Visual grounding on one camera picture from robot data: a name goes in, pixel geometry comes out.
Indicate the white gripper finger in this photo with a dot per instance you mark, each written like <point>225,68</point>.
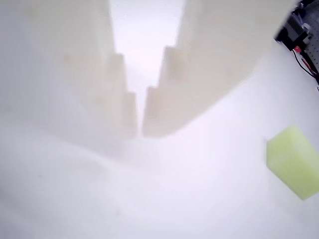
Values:
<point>62,62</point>
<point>211,49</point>

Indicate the pale yellow foam block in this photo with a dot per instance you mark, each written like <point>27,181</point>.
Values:
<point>291,161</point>

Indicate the black electronics box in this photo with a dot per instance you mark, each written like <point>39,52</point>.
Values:
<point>292,30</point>

